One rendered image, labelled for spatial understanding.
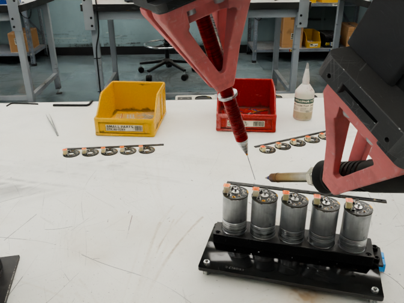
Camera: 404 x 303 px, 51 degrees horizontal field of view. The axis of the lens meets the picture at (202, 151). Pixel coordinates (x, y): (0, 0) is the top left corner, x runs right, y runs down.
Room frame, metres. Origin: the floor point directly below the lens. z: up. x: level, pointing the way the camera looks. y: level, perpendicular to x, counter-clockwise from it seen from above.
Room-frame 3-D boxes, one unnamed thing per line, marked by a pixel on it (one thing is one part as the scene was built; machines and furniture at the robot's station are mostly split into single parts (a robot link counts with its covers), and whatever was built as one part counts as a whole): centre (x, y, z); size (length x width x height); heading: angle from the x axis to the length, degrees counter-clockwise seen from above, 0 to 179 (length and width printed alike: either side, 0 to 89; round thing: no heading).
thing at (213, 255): (0.32, -0.08, 0.76); 0.16 x 0.07 x 0.01; 75
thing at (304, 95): (0.71, -0.18, 0.80); 0.03 x 0.03 x 0.10
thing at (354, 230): (0.32, -0.14, 0.79); 0.02 x 0.02 x 0.05
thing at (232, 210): (0.35, -0.03, 0.79); 0.02 x 0.02 x 0.05
